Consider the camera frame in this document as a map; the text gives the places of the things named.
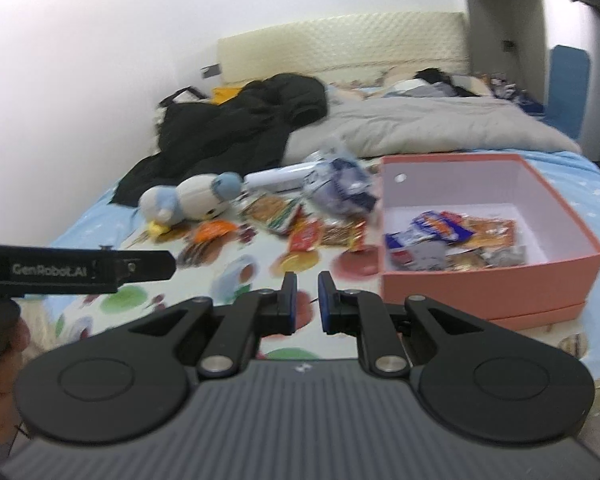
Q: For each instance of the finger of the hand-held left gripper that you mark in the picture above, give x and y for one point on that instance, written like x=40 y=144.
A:
x=145 y=265

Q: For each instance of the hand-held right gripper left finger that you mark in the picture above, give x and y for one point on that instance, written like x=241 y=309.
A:
x=292 y=305

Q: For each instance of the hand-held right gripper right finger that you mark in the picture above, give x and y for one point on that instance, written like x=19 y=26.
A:
x=324 y=302

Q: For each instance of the red snack packet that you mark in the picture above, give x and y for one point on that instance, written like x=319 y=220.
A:
x=306 y=237

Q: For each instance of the clear packet of brown snacks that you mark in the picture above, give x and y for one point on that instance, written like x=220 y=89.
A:
x=342 y=235

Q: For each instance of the brown snack packet green edge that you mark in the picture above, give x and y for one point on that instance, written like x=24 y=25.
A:
x=270 y=212

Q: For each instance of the blue orange snack packet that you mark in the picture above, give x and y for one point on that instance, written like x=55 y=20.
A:
x=437 y=225

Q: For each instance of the pink cardboard box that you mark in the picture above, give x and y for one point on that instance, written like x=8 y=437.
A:
x=480 y=295

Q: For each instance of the orange brown snack packet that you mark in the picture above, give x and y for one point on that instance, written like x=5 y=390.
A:
x=492 y=230

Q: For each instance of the grey clear snack packet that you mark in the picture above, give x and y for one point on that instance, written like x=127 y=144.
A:
x=510 y=256

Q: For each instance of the person's left hand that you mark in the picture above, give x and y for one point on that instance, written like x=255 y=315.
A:
x=0 y=400

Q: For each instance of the blue white penguin plush toy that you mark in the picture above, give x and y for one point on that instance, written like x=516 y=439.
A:
x=195 y=200

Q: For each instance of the clear plastic bag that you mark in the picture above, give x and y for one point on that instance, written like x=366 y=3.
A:
x=340 y=190

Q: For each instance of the white tube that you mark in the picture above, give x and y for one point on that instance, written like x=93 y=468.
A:
x=280 y=177

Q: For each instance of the black padded jacket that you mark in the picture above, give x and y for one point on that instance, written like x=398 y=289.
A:
x=220 y=130

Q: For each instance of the pile of clothes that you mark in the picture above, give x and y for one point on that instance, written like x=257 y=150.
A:
x=180 y=97

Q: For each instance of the yellow cloth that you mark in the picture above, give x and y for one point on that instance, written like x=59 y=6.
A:
x=227 y=95

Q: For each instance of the grey quilted blanket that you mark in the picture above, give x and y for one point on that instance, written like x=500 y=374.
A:
x=430 y=125

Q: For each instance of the black clothing on pillow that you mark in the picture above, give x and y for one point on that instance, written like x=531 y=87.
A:
x=435 y=76

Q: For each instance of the cream padded headboard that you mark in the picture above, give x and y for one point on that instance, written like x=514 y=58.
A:
x=340 y=45

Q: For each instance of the pink pillow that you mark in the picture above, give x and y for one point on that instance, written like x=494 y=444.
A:
x=475 y=85

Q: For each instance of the blue star print bed sheet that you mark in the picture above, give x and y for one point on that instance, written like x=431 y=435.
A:
x=590 y=200

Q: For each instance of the blue chair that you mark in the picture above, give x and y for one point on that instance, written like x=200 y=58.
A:
x=567 y=90

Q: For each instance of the grey wall socket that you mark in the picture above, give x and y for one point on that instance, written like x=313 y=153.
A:
x=211 y=71

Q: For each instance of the black wall outlet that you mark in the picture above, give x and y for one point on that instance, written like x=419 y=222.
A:
x=508 y=46

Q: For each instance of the white wall shelf unit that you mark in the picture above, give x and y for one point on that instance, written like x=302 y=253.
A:
x=500 y=10

